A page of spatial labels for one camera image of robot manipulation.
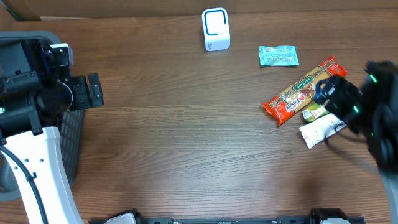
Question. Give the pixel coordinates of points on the white barcode scanner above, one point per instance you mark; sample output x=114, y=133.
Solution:
x=216, y=31

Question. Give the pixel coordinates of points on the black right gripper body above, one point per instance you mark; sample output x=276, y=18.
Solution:
x=342, y=101

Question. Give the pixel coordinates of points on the white tube gold cap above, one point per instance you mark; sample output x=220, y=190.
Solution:
x=324, y=127

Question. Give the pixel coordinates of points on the teal wet wipes pack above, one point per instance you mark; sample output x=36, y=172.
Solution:
x=280, y=56

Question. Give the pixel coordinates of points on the orange biscuit roll pack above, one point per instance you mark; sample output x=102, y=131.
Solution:
x=301, y=93

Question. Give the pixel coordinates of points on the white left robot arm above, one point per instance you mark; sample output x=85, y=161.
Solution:
x=36, y=162

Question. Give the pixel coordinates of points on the grey plastic basket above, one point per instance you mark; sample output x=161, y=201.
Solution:
x=70, y=126

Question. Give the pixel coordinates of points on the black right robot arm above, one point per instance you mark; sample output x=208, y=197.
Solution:
x=370, y=110

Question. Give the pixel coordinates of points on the green snack packet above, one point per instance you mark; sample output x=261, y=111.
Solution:
x=313, y=112

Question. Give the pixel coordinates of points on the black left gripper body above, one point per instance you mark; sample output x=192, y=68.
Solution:
x=77, y=95

